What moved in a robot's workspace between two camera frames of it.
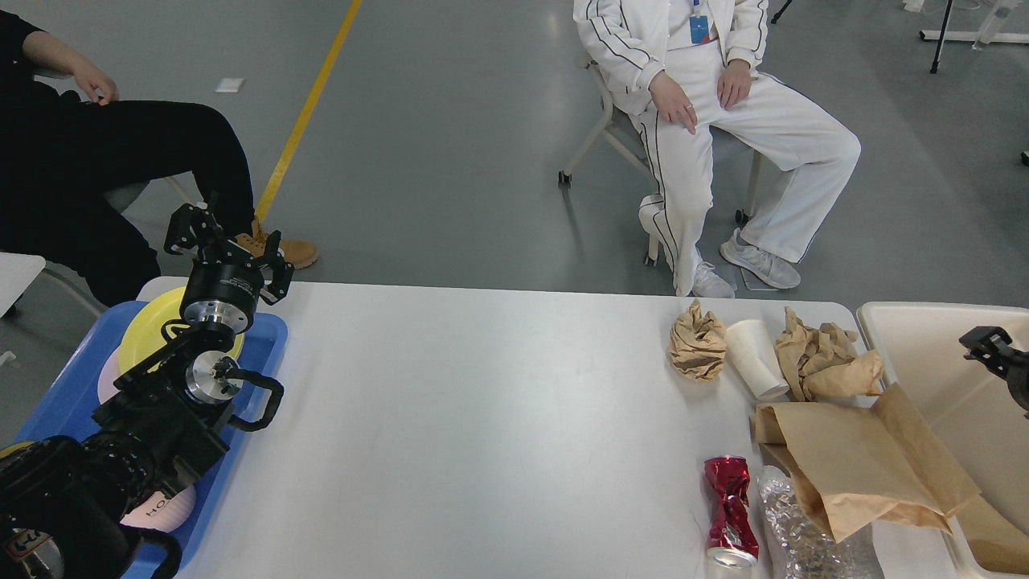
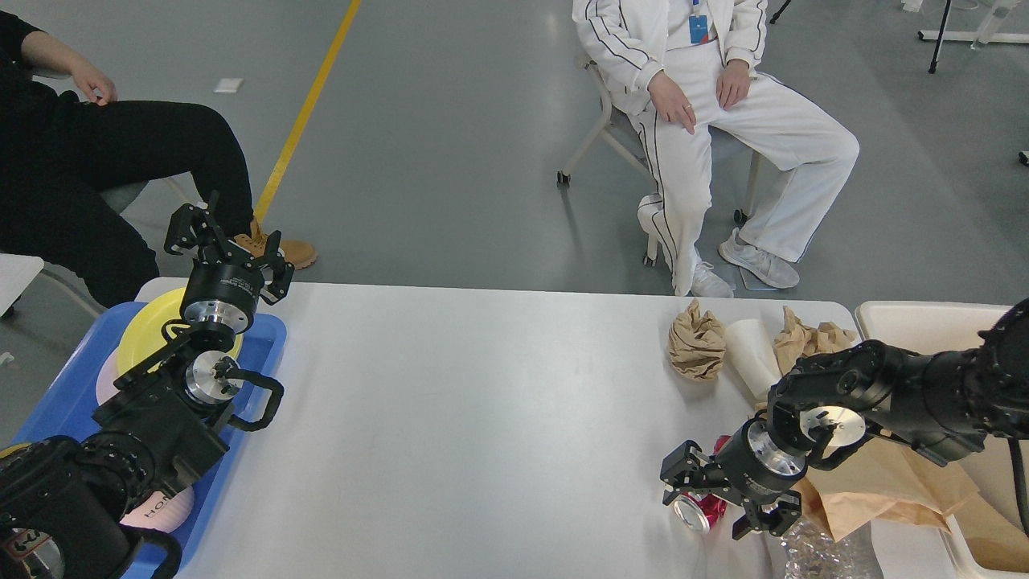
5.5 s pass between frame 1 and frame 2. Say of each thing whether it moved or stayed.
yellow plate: stayed
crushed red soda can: moved
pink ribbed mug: stayed
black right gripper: moved
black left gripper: stayed
